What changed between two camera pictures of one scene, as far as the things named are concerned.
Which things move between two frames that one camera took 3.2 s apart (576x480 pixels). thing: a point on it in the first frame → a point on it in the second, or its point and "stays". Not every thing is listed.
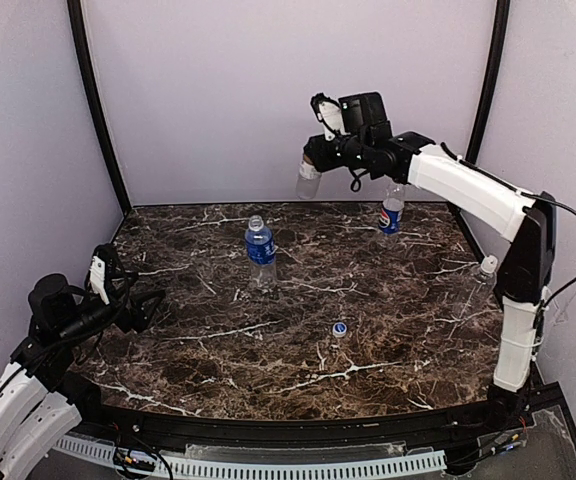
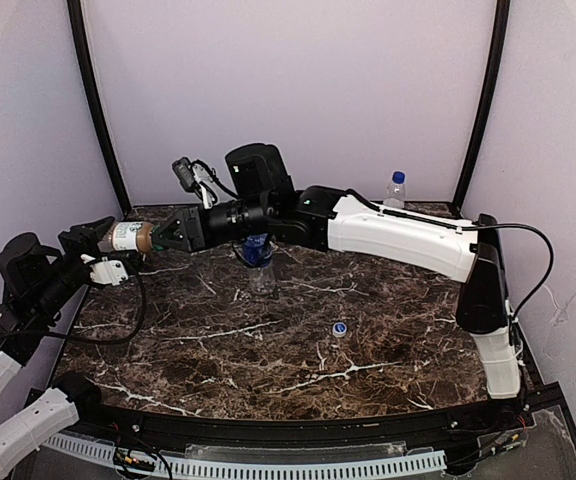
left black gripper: x=128 y=308 → x=74 y=240
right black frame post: x=489 y=98 stays
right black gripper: x=321 y=154 → x=190 y=228
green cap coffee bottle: x=308 y=180 → x=135 y=236
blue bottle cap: x=339 y=329 stays
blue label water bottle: x=260 y=248 stays
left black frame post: x=75 y=14 stays
